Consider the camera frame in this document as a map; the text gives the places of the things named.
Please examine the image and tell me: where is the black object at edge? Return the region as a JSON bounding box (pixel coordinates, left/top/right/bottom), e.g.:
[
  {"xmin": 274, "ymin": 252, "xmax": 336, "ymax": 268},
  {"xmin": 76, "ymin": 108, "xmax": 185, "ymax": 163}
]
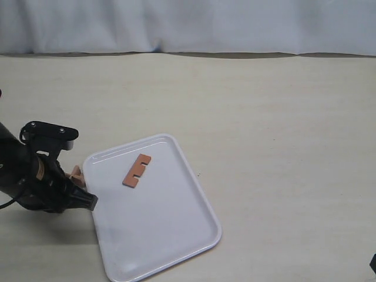
[{"xmin": 369, "ymin": 254, "xmax": 376, "ymax": 274}]

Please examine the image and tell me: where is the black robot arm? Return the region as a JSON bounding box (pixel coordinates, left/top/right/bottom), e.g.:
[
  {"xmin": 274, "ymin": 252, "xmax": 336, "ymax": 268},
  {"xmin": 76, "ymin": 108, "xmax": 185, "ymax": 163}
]
[{"xmin": 1, "ymin": 121, "xmax": 98, "ymax": 214}]

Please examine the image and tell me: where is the white plastic tray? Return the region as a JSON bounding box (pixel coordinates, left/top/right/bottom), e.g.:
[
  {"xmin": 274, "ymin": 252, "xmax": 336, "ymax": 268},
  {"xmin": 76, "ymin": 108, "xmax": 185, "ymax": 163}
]
[{"xmin": 83, "ymin": 133, "xmax": 222, "ymax": 281}]

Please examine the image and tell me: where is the wooden notched plank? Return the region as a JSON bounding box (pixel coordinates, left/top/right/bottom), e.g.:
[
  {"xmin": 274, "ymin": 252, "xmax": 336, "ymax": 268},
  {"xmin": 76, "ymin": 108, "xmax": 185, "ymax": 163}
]
[
  {"xmin": 122, "ymin": 154, "xmax": 152, "ymax": 189},
  {"xmin": 65, "ymin": 165, "xmax": 86, "ymax": 189}
]

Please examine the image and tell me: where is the white backdrop cloth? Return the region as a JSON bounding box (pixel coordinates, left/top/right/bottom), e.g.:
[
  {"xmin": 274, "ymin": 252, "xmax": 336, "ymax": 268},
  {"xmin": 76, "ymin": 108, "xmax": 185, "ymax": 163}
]
[{"xmin": 1, "ymin": 1, "xmax": 375, "ymax": 56}]

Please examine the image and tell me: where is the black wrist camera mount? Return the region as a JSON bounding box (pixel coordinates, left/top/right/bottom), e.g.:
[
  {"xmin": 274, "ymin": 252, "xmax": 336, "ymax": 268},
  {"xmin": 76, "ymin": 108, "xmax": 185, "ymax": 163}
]
[{"xmin": 19, "ymin": 121, "xmax": 79, "ymax": 157}]

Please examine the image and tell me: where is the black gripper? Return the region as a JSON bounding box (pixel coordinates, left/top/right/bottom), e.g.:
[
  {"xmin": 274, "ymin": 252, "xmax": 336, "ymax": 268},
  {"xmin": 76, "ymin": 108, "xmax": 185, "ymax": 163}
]
[{"xmin": 17, "ymin": 155, "xmax": 98, "ymax": 213}]

